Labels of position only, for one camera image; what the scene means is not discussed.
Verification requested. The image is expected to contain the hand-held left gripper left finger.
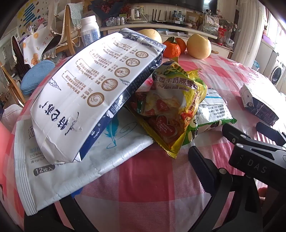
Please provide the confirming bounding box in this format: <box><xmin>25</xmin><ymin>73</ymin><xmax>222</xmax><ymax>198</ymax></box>
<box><xmin>23</xmin><ymin>194</ymin><xmax>90</xmax><ymax>232</ymax></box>

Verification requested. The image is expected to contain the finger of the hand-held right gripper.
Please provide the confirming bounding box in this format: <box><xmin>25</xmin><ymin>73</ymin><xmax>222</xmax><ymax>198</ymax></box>
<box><xmin>222</xmin><ymin>123</ymin><xmax>286</xmax><ymax>155</ymax></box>
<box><xmin>256</xmin><ymin>122</ymin><xmax>286</xmax><ymax>146</ymax></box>

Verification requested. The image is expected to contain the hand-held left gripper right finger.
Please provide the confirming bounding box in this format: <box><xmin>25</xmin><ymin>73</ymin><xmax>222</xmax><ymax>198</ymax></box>
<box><xmin>188</xmin><ymin>146</ymin><xmax>263</xmax><ymax>232</ymax></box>

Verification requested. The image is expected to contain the white and blue milk carton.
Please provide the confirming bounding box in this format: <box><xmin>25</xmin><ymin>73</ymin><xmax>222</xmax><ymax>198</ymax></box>
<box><xmin>30</xmin><ymin>29</ymin><xmax>167</xmax><ymax>164</ymax></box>
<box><xmin>239</xmin><ymin>83</ymin><xmax>280</xmax><ymax>126</ymax></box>

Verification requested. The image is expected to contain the white green snack packet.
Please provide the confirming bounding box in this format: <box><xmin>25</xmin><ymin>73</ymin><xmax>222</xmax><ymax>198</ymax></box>
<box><xmin>182</xmin><ymin>88</ymin><xmax>237</xmax><ymax>146</ymax></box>

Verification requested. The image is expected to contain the white feather print plastic bag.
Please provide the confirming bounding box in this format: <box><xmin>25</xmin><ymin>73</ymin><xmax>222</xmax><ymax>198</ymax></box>
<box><xmin>14</xmin><ymin>108</ymin><xmax>155</xmax><ymax>216</ymax></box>

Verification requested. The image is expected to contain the yellow green snack bag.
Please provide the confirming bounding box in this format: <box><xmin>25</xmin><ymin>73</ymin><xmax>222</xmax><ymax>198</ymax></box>
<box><xmin>124</xmin><ymin>58</ymin><xmax>207</xmax><ymax>159</ymax></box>

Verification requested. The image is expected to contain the white washing machine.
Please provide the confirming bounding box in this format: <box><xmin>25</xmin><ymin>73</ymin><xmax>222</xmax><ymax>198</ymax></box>
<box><xmin>269</xmin><ymin>58</ymin><xmax>286</xmax><ymax>90</ymax></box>

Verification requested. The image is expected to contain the pink checked tablecloth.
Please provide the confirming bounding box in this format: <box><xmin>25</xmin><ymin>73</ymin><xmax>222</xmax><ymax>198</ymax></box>
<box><xmin>7</xmin><ymin>52</ymin><xmax>286</xmax><ymax>232</ymax></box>

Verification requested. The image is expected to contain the yellow pear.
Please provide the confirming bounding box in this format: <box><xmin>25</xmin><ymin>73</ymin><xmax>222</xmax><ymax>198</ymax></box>
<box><xmin>186</xmin><ymin>33</ymin><xmax>212</xmax><ymax>59</ymax></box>
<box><xmin>138</xmin><ymin>29</ymin><xmax>162</xmax><ymax>44</ymax></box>

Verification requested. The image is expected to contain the orange mandarin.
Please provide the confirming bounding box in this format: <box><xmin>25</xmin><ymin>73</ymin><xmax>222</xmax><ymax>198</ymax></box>
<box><xmin>175</xmin><ymin>38</ymin><xmax>187</xmax><ymax>53</ymax></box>
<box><xmin>162</xmin><ymin>37</ymin><xmax>181</xmax><ymax>58</ymax></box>

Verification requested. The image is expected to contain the clear plastic bag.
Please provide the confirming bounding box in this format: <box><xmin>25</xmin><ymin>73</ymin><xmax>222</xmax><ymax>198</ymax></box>
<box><xmin>200</xmin><ymin>10</ymin><xmax>220</xmax><ymax>34</ymax></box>

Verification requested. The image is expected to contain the light wooden chair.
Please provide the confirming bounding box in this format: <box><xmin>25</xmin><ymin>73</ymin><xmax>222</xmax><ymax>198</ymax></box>
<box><xmin>0</xmin><ymin>62</ymin><xmax>26</xmax><ymax>105</ymax></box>

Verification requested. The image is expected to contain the blue cushioned stool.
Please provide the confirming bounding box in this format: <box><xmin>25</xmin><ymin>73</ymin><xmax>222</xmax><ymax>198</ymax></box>
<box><xmin>21</xmin><ymin>59</ymin><xmax>56</xmax><ymax>96</ymax></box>

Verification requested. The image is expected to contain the white television cabinet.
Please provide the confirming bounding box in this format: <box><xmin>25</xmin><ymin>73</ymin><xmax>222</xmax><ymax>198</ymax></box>
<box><xmin>99</xmin><ymin>9</ymin><xmax>235</xmax><ymax>59</ymax></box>

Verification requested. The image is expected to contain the glass kettle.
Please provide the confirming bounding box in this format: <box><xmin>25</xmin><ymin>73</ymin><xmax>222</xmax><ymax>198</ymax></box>
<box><xmin>128</xmin><ymin>7</ymin><xmax>148</xmax><ymax>24</ymax></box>

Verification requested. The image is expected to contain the dark wooden chair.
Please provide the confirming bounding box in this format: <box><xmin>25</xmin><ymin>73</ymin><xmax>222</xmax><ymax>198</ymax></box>
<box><xmin>11</xmin><ymin>36</ymin><xmax>30</xmax><ymax>76</ymax></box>

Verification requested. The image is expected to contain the white plastic bottle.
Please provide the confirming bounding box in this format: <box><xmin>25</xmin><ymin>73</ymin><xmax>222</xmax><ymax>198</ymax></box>
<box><xmin>80</xmin><ymin>17</ymin><xmax>100</xmax><ymax>48</ymax></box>

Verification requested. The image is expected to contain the dark blue flower bouquet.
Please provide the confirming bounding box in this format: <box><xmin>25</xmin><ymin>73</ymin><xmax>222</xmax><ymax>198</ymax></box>
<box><xmin>88</xmin><ymin>0</ymin><xmax>130</xmax><ymax>19</ymax></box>

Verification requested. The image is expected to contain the orange print table cover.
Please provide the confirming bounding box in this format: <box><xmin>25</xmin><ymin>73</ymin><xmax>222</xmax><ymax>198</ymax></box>
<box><xmin>22</xmin><ymin>23</ymin><xmax>64</xmax><ymax>67</ymax></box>

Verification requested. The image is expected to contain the wooden chair with lace cover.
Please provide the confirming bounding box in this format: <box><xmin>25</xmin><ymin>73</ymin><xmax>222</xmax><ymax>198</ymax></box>
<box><xmin>55</xmin><ymin>3</ymin><xmax>84</xmax><ymax>55</ymax></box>

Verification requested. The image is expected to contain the blue wall poster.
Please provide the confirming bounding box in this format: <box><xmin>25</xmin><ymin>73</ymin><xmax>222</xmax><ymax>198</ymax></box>
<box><xmin>17</xmin><ymin>0</ymin><xmax>48</xmax><ymax>32</ymax></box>

